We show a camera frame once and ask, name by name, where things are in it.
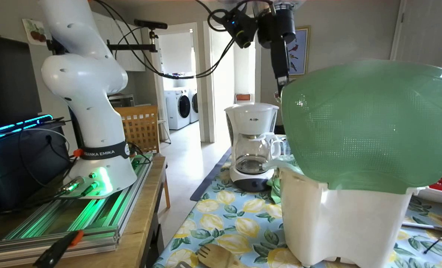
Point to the lemon print blue tablecloth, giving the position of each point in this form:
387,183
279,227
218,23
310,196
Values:
229,217

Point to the black stereo camera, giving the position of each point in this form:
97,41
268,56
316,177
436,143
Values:
149,23

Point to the white plastic bin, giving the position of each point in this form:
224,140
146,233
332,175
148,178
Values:
340,223

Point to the wicker laundry basket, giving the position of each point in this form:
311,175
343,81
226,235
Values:
140,126

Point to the small wall picture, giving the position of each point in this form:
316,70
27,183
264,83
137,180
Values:
35,31

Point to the white door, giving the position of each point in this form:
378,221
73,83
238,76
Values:
418,29

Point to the green cloth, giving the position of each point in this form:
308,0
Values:
274,190

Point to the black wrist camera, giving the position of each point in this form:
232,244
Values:
241,26

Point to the small black utensil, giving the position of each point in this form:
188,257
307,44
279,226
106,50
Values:
432,244

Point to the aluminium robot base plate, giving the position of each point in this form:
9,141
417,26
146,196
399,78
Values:
81,217

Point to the wooden slotted spatula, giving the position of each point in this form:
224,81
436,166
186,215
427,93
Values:
215,256

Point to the orange and black hand tool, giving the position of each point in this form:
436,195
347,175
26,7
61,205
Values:
57,250

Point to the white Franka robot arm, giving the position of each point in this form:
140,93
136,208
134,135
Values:
91,89

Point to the white washing machine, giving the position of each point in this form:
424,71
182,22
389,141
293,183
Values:
176,105

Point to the white drip coffee maker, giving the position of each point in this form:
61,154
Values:
252,123

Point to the black monitor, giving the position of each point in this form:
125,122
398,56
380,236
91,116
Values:
6,83

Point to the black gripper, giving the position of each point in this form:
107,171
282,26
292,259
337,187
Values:
277,26

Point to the black case with blue light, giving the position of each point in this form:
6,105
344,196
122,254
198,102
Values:
12,163

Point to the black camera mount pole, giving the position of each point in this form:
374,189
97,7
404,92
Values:
131,47

